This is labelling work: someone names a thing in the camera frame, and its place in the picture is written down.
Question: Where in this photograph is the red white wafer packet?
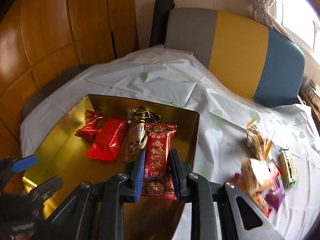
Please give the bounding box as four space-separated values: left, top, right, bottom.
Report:
268 159 282 180

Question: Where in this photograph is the small red candy in box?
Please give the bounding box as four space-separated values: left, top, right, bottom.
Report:
75 110 104 142

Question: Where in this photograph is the tissue box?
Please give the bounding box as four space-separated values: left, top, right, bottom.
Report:
306 79 320 108

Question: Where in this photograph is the grey yellow blue sofa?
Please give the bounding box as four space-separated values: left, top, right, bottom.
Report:
149 0 305 107

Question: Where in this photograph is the orange-edged clear cookie packet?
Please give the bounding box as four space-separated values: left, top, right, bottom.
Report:
246 118 273 160

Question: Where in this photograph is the red-ended peanut brittle packet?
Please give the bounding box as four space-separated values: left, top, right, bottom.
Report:
232 173 271 218

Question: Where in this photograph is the clear brown pastry packet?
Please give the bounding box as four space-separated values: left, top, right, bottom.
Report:
241 158 274 196

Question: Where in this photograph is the red gold candy bar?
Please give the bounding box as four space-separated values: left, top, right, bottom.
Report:
142 124 177 200

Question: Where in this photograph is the purple snack packet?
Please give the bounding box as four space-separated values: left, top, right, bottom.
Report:
265 178 286 212

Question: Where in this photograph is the wooden wall cabinet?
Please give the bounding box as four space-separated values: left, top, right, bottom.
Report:
1 0 138 159

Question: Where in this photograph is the red snack packet in box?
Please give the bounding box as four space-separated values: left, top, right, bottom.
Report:
86 118 127 161

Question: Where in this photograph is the white green-patterned tablecloth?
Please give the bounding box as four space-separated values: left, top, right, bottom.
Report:
21 48 319 239

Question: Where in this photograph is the dark brown gold snack pack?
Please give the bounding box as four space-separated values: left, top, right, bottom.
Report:
124 107 161 163

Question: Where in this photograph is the green cracker packet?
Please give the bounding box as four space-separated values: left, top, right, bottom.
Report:
279 148 297 190

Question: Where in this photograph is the wooden side table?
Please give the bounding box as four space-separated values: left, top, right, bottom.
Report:
299 89 320 132

